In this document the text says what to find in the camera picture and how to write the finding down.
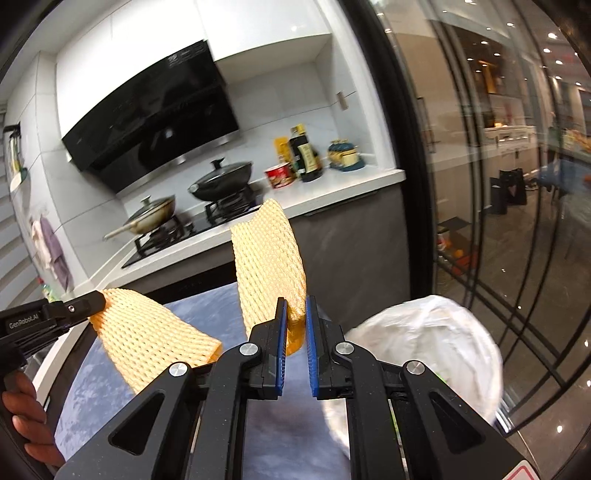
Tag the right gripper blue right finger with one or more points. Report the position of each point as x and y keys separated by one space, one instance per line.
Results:
x=311 y=312

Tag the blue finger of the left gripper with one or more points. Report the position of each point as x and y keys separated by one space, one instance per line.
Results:
x=73 y=312

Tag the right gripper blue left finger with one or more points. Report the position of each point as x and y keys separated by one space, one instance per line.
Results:
x=281 y=319

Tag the left hand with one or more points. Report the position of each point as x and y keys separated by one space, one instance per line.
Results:
x=29 y=420

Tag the green dish soap bottle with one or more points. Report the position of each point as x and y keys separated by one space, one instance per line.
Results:
x=48 y=293

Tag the purple hanging towel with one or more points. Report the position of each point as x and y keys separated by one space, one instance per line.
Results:
x=57 y=261

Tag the blue-grey table cloth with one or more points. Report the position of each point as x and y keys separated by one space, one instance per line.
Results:
x=213 y=422

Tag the white hanging towel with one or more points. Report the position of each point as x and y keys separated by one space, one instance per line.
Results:
x=41 y=248

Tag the beige wok with lid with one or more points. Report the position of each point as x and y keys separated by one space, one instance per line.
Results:
x=151 y=215

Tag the black gas stove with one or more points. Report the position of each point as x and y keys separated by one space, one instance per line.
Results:
x=179 y=229

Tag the bin with white liner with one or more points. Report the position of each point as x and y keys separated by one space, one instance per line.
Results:
x=447 y=338

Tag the red instant noodle cup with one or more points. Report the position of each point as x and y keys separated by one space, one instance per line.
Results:
x=280 y=175

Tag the black wok with lid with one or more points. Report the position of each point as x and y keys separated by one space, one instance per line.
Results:
x=222 y=181

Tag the dark soy sauce bottle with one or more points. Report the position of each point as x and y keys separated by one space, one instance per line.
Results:
x=308 y=164

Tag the yellow packet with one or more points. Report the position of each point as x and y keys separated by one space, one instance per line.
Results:
x=283 y=151

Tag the teal yellow ceramic pot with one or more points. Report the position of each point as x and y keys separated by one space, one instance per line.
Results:
x=343 y=156

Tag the black range hood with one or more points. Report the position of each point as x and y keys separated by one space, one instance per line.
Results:
x=173 y=107

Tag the wall shelf rack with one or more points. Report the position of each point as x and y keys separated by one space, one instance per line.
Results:
x=19 y=172

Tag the wall socket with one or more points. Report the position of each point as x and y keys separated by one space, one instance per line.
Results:
x=343 y=104

